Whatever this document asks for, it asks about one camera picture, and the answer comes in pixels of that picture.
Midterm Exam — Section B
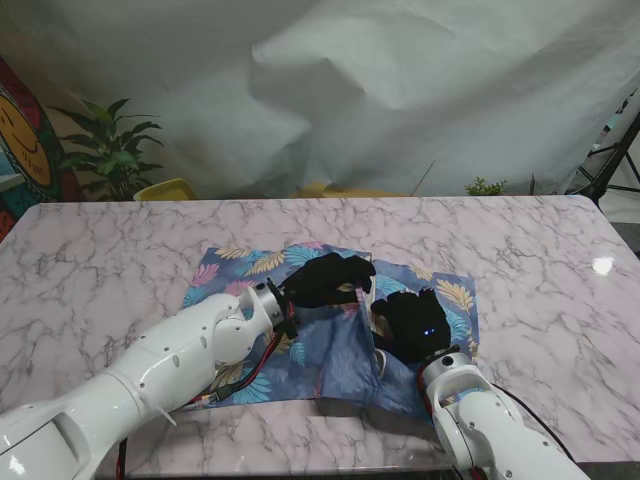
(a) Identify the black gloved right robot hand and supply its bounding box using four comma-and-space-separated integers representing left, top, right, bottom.
370, 287, 454, 367

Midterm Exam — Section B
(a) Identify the blue leaf print pillowcase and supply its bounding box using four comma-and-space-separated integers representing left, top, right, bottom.
180, 242, 480, 426

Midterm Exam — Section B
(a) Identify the black tripod stand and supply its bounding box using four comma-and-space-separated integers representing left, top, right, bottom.
574, 89, 640, 206

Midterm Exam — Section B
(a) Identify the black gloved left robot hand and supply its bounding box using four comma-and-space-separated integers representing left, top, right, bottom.
280, 252, 377, 310

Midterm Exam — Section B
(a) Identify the thin brown stick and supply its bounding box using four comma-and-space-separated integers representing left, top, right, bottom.
410, 159, 436, 196

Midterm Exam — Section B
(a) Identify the colourful smiley painted board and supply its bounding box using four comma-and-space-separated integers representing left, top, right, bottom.
0, 54, 84, 241

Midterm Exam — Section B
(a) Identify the red black arm cable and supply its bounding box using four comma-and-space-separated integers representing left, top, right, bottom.
417, 369, 576, 480
114, 299, 301, 479

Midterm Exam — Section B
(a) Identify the red black left arm cable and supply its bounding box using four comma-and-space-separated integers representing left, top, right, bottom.
114, 299, 301, 479

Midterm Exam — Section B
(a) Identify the yellow plastic chair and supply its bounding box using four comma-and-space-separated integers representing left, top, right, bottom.
132, 178, 197, 202

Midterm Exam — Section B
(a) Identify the large green potted plant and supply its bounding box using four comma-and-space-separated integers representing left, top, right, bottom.
49, 98, 166, 202

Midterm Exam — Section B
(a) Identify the red black right arm cable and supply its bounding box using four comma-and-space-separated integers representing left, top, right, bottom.
417, 369, 576, 480

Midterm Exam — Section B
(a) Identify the small green plant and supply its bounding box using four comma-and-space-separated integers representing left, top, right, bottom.
463, 176, 509, 197

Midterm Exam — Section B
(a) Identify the white pillow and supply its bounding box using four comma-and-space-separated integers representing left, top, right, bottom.
357, 282, 389, 379

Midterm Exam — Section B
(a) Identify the white backdrop sheet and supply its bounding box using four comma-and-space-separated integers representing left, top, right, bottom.
0, 0, 640, 199

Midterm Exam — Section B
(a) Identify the mustard yellow fabric item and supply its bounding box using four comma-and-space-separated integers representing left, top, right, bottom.
294, 182, 401, 197

